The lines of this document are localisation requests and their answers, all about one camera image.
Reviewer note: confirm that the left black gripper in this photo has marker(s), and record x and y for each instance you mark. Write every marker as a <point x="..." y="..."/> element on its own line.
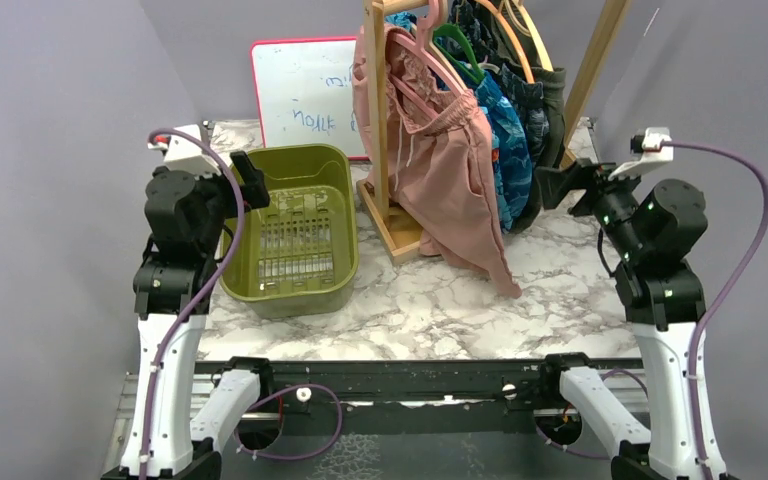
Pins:
<point x="253" y="191"/>

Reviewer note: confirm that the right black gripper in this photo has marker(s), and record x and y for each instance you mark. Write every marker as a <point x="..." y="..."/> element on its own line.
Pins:
<point x="598" y="182"/>

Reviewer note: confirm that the pink shorts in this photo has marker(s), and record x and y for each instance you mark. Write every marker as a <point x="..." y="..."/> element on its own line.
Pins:
<point x="440" y="168"/>

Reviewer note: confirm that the pink plastic hanger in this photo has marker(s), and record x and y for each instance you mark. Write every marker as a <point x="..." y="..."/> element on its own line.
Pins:
<point x="421" y="46"/>

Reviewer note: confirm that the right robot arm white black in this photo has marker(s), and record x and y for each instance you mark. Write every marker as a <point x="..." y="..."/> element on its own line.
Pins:
<point x="665" y="305"/>

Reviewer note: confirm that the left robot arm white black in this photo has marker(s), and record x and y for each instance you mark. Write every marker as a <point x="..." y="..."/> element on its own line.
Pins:
<point x="187" y="215"/>

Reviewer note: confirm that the dark olive shorts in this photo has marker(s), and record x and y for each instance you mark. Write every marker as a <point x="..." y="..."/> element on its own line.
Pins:
<point x="554" y="83"/>

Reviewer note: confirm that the blue shark print shorts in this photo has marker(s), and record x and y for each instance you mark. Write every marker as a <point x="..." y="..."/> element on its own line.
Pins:
<point x="512" y="165"/>

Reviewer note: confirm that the dark blue patterned shorts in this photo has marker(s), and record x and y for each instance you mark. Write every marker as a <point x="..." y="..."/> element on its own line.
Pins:
<point x="487" y="41"/>

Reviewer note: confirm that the beige wooden hanger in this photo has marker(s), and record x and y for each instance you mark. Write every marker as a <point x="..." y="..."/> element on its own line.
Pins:
<point x="533" y="33"/>

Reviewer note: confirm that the orange wooden hanger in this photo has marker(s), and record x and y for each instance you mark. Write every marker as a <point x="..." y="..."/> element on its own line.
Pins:
<point x="511" y="39"/>

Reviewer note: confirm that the green plastic hanger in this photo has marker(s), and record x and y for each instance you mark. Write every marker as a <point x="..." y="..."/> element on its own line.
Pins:
<point x="452" y="32"/>

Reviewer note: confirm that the olive green plastic basket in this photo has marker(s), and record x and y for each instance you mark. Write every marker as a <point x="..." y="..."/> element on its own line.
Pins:
<point x="299" y="255"/>

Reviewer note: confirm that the red framed whiteboard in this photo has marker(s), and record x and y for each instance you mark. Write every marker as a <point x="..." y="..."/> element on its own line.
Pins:
<point x="303" y="88"/>

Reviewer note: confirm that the wooden clothes rack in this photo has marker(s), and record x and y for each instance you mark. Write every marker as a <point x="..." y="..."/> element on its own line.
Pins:
<point x="398" y="231"/>

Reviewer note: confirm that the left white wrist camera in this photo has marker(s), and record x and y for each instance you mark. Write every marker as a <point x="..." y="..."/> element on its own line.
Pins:
<point x="180" y="154"/>

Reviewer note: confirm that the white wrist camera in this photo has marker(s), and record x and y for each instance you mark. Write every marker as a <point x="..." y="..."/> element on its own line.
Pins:
<point x="650" y="151"/>
<point x="180" y="154"/>

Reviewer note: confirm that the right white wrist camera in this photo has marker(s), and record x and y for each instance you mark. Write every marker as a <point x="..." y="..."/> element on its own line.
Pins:
<point x="650" y="151"/>

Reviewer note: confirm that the black metal base rail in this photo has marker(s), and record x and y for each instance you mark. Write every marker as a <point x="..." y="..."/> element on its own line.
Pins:
<point x="381" y="397"/>

